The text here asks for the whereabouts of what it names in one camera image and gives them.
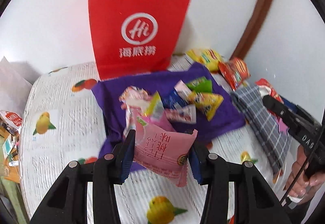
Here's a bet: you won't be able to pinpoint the small red snack packet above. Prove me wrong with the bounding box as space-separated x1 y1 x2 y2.
255 78 284 103

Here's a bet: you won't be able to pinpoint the pale pink peach packet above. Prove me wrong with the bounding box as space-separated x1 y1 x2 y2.
134 117 198 187

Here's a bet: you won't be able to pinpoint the yellow triangular snack packet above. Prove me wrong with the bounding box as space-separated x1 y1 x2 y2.
187 91 224 121

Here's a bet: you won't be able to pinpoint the small blue snack packet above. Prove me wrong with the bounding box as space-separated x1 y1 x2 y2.
162 89 188 110

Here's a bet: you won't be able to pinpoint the white red snack packet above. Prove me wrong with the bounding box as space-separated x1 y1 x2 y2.
165 104 197 124

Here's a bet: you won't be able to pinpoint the green snack packet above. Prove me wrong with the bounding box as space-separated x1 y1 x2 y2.
186 76 213 93

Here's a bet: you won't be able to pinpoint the pink bear candy stick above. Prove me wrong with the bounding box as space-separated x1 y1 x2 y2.
119 86 152 138

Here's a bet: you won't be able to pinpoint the small pink candy wrapper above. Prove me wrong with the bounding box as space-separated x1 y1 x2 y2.
174 80 192 100

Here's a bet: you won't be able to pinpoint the right hand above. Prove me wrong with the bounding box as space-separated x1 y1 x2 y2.
284 145 324 204

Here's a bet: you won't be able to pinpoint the grey checked cloth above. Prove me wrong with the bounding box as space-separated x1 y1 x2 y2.
230 85 292 174

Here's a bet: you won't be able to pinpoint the fruit print tablecloth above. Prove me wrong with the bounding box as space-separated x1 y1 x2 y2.
19 54 293 224

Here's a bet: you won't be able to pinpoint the purple towel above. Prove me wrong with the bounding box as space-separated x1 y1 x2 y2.
91 62 246 172

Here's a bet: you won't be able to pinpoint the wooden bedside table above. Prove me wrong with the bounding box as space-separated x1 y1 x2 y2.
1 118 20 184

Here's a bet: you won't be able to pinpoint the red chip bag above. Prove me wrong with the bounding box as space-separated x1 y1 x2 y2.
218 58 251 91

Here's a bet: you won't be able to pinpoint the yellow chip bag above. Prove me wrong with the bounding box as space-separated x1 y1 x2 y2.
186 48 223 72

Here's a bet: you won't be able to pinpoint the white Miniso plastic bag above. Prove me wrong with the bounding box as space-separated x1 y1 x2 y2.
1 57 39 129

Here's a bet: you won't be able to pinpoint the red paper shopping bag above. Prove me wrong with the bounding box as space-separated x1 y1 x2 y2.
88 0 191 80

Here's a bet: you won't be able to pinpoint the brown wooden door frame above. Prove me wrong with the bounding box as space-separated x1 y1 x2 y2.
230 0 273 59

